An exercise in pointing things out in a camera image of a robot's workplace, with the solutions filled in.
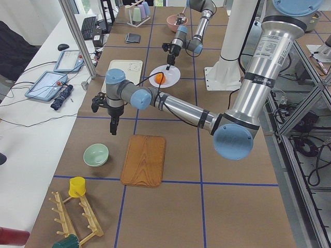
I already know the orange fruit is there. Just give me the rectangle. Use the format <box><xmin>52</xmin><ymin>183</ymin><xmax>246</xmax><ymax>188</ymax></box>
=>
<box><xmin>154</xmin><ymin>72</ymin><xmax>166</xmax><ymax>85</ymax></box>

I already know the far teach pendant tablet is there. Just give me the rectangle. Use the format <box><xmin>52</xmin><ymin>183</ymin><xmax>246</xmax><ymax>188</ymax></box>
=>
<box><xmin>54</xmin><ymin>50</ymin><xmax>84</xmax><ymax>73</ymax></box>

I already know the pink bowl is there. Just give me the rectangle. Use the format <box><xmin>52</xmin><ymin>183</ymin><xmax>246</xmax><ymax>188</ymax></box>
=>
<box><xmin>166</xmin><ymin>14</ymin><xmax>179</xmax><ymax>33</ymax></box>

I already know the yellow cup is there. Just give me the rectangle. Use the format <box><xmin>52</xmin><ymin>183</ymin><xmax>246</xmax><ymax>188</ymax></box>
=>
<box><xmin>68</xmin><ymin>177</ymin><xmax>86</xmax><ymax>198</ymax></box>

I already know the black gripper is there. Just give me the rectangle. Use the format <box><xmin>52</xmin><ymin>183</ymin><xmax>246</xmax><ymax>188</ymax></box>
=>
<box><xmin>162</xmin><ymin>43</ymin><xmax>181</xmax><ymax>70</ymax></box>
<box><xmin>91</xmin><ymin>92</ymin><xmax>124</xmax><ymax>135</ymax></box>

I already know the aluminium frame rack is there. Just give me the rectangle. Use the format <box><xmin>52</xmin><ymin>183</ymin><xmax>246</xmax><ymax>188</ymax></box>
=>
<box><xmin>258</xmin><ymin>15</ymin><xmax>331</xmax><ymax>248</ymax></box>

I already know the black computer mouse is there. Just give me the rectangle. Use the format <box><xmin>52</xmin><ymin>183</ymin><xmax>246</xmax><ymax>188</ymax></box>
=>
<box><xmin>57</xmin><ymin>43</ymin><xmax>69</xmax><ymax>51</ymax></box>

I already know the red cylinder object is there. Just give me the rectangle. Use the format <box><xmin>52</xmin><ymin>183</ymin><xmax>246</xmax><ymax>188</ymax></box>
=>
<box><xmin>1</xmin><ymin>227</ymin><xmax>30</xmax><ymax>246</ymax></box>

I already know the purple cup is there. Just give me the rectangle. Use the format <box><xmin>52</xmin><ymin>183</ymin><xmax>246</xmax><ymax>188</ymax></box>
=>
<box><xmin>138</xmin><ymin>4</ymin><xmax>146</xmax><ymax>19</ymax></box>

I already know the grey folded cloth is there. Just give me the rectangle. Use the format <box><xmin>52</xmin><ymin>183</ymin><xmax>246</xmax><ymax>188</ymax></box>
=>
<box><xmin>125</xmin><ymin>33</ymin><xmax>141</xmax><ymax>44</ymax></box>

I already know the aluminium frame post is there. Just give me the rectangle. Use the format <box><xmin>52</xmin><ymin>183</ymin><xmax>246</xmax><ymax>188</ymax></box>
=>
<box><xmin>58</xmin><ymin>0</ymin><xmax>97</xmax><ymax>79</ymax></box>

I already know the folded dark blue umbrella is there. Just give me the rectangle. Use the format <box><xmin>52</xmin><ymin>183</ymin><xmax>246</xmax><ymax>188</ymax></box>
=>
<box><xmin>51</xmin><ymin>84</ymin><xmax>73</xmax><ymax>111</ymax></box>

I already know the small black box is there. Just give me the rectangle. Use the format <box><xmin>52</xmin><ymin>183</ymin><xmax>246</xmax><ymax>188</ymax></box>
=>
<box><xmin>93</xmin><ymin>34</ymin><xmax>103</xmax><ymax>48</ymax></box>

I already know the wooden peg rack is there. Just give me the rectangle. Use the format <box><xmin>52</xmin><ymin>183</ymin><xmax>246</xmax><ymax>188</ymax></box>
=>
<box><xmin>49</xmin><ymin>191</ymin><xmax>104</xmax><ymax>247</ymax></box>

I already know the dark green cup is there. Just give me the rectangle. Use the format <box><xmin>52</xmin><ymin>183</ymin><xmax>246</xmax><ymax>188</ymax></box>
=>
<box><xmin>52</xmin><ymin>234</ymin><xmax>80</xmax><ymax>248</ymax></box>

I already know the wooden cutting board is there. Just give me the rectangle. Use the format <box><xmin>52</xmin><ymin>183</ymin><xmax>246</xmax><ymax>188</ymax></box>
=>
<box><xmin>121</xmin><ymin>135</ymin><xmax>166</xmax><ymax>188</ymax></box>

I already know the light green bowl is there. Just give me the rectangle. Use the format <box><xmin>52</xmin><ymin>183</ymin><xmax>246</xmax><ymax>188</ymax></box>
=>
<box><xmin>83</xmin><ymin>144</ymin><xmax>109</xmax><ymax>167</ymax></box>

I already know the cream bear tray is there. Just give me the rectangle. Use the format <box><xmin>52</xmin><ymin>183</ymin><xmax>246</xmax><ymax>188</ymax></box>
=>
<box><xmin>101</xmin><ymin>59</ymin><xmax>143</xmax><ymax>93</ymax></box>

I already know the black keyboard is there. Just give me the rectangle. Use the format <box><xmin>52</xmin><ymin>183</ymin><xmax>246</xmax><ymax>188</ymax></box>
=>
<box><xmin>81</xmin><ymin>16</ymin><xmax>97</xmax><ymax>40</ymax></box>

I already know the white wire cup rack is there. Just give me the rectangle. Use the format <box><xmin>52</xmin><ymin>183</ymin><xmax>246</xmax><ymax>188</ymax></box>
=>
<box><xmin>125</xmin><ymin>0</ymin><xmax>151</xmax><ymax>27</ymax></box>

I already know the teach pendant tablet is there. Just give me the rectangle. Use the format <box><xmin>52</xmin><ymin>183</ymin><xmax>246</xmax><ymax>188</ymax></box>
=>
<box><xmin>25</xmin><ymin>71</ymin><xmax>68</xmax><ymax>102</ymax></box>
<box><xmin>54</xmin><ymin>50</ymin><xmax>84</xmax><ymax>73</ymax></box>

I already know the steel pot with yellow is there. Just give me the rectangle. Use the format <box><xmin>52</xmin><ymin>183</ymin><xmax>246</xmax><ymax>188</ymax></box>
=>
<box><xmin>305</xmin><ymin>11</ymin><xmax>321</xmax><ymax>33</ymax></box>

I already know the near teach pendant tablet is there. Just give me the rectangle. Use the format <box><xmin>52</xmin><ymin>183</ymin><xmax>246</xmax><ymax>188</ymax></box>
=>
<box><xmin>25</xmin><ymin>71</ymin><xmax>68</xmax><ymax>102</ymax></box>

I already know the blue cup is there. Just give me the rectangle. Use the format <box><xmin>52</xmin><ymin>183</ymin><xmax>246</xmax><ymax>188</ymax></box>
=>
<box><xmin>142</xmin><ymin>2</ymin><xmax>151</xmax><ymax>16</ymax></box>

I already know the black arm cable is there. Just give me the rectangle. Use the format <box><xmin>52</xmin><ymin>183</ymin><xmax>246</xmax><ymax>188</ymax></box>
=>
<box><xmin>185</xmin><ymin>23</ymin><xmax>207</xmax><ymax>58</ymax></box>
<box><xmin>134</xmin><ymin>73</ymin><xmax>200</xmax><ymax>127</ymax></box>

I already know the white round plate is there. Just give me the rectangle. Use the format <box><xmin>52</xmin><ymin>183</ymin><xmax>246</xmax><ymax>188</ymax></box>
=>
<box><xmin>149</xmin><ymin>65</ymin><xmax>180</xmax><ymax>88</ymax></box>

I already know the metal scoop in bowl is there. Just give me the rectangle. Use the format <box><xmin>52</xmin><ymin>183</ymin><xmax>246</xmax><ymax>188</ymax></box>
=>
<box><xmin>175</xmin><ymin>6</ymin><xmax>187</xmax><ymax>25</ymax></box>

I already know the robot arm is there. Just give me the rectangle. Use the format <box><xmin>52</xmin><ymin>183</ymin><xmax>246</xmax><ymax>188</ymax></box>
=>
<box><xmin>92</xmin><ymin>1</ymin><xmax>322</xmax><ymax>160</ymax></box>
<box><xmin>162</xmin><ymin>0</ymin><xmax>217</xmax><ymax>70</ymax></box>

